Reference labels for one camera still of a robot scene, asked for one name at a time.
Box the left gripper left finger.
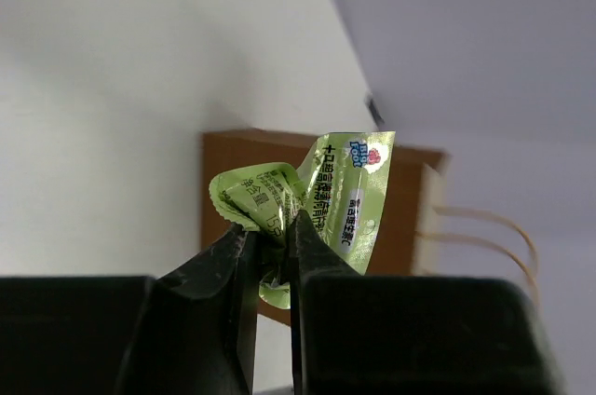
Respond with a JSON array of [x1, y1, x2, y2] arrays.
[[1, 225, 257, 394]]

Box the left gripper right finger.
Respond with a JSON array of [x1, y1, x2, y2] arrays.
[[287, 211, 565, 395]]

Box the green snack packet front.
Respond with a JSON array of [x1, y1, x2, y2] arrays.
[[209, 131, 395, 309]]

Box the brown paper bag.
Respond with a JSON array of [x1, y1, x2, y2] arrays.
[[200, 129, 541, 326]]

